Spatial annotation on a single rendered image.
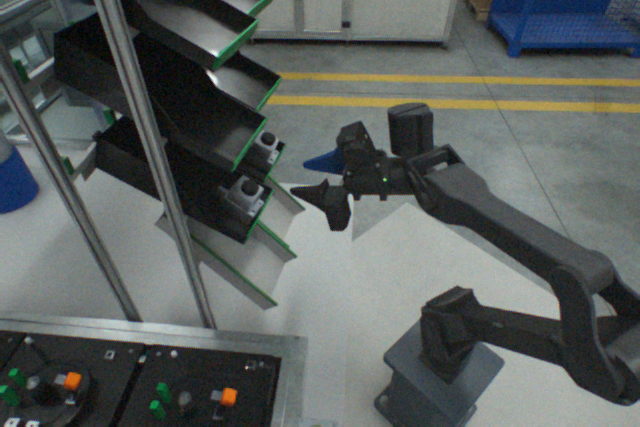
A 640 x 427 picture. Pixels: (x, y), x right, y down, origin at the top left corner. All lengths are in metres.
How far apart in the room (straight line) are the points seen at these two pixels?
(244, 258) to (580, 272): 0.62
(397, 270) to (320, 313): 0.24
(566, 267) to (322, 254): 0.77
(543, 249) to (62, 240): 1.20
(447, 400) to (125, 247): 0.90
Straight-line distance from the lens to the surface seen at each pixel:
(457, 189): 0.54
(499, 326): 0.59
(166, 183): 0.67
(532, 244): 0.49
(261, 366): 0.86
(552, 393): 1.07
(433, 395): 0.75
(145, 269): 1.20
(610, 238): 2.84
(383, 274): 1.11
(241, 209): 0.74
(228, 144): 0.67
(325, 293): 1.07
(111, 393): 0.91
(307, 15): 4.48
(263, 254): 0.93
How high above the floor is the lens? 1.74
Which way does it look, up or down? 41 degrees down
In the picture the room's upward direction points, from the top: straight up
